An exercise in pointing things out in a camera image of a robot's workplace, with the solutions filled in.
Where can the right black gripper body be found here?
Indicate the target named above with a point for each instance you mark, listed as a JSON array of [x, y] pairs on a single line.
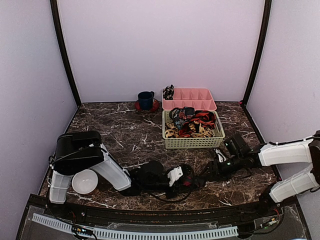
[[235, 165]]

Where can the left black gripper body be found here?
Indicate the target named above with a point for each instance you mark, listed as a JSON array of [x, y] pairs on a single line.
[[148, 187]]

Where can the red navy striped tie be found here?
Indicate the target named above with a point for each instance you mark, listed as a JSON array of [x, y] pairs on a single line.
[[196, 183]]

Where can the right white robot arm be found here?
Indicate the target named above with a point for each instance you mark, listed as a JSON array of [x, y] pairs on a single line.
[[272, 154]]

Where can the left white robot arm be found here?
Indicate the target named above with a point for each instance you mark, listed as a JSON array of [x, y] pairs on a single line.
[[80, 151]]

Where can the green perforated plastic basket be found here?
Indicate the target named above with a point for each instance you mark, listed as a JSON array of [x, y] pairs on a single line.
[[193, 143]]

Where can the yellow insect print tie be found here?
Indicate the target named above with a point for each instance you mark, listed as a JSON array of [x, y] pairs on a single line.
[[192, 129]]

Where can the black red striped tie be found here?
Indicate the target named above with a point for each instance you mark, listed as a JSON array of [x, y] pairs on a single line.
[[204, 117]]

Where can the dark floral tie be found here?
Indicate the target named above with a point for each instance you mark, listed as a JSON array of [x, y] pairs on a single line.
[[180, 116]]

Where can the white bowl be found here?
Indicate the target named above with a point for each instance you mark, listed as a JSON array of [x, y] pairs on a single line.
[[84, 182]]

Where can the pink divided organizer box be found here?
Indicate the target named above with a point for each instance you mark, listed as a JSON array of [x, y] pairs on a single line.
[[197, 98]]

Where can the red saucer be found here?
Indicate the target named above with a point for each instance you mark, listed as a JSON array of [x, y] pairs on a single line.
[[154, 108]]

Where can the dark blue mug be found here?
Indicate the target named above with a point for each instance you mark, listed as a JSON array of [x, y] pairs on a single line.
[[145, 100]]

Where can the rolled black floral tie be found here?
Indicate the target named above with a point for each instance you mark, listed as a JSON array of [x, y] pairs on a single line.
[[168, 92]]

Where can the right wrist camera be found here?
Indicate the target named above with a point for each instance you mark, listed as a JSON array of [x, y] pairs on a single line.
[[220, 155]]

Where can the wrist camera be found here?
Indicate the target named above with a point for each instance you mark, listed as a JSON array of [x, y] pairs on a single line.
[[220, 155], [174, 175]]

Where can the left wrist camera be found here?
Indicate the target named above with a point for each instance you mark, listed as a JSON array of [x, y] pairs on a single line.
[[174, 175]]

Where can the black front rail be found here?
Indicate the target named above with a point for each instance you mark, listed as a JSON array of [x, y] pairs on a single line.
[[147, 210]]

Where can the white slotted cable duct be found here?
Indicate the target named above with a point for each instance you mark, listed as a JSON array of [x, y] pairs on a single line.
[[119, 231]]

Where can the right black corner post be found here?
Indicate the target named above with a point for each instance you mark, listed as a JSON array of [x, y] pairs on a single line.
[[258, 52]]

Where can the black corner post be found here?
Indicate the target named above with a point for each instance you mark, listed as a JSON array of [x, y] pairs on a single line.
[[63, 51], [258, 52]]

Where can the left black corner post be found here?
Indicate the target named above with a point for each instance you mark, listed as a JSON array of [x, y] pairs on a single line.
[[63, 51]]

